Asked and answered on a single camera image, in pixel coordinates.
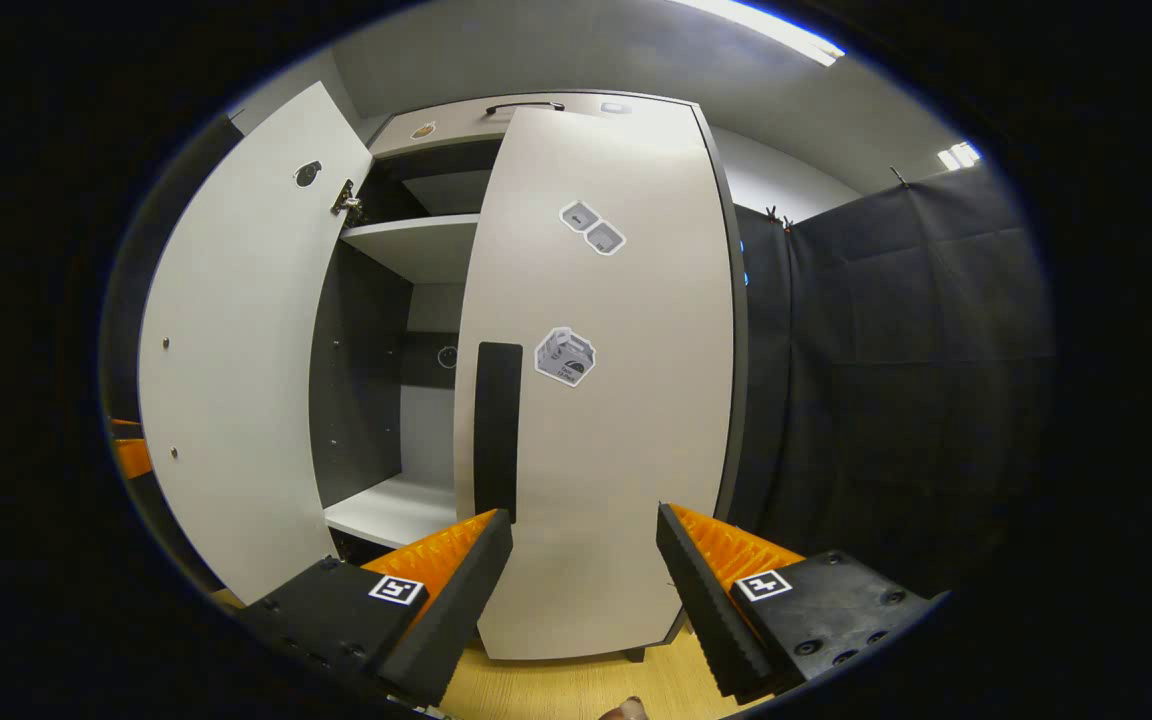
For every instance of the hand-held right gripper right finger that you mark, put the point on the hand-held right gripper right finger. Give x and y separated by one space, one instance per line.
701 600

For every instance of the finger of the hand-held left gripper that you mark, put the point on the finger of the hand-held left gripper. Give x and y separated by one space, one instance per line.
124 428
134 458

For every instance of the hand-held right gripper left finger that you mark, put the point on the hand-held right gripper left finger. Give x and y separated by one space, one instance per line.
461 600

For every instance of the white cabinet door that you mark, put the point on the white cabinet door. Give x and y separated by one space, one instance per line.
626 450
236 350

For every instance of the white and grey cabinet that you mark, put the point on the white and grey cabinet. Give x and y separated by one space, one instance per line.
366 360

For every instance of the white cabinet shelf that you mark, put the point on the white cabinet shelf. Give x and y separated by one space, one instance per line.
391 510
416 245

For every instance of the metal door hinge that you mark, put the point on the metal door hinge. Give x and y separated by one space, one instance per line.
346 203

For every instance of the beige cabinet drawer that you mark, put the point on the beige cabinet drawer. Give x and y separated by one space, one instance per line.
446 125

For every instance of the small ceiling light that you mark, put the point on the small ceiling light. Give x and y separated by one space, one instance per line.
958 155

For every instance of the long ceiling light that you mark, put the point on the long ceiling light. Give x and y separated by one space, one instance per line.
766 25

